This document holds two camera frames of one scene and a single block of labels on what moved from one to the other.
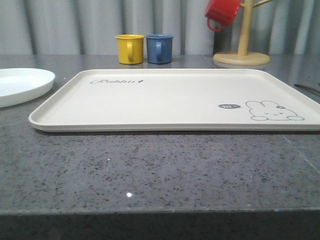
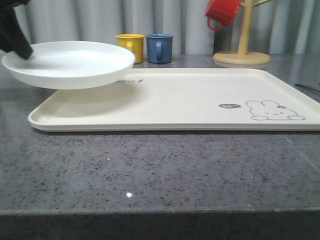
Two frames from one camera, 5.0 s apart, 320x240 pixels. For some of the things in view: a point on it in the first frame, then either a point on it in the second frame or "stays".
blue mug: [159, 47] stays
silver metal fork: [307, 88] stays
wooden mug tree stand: [243, 57] stays
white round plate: [19, 85] -> [72, 65]
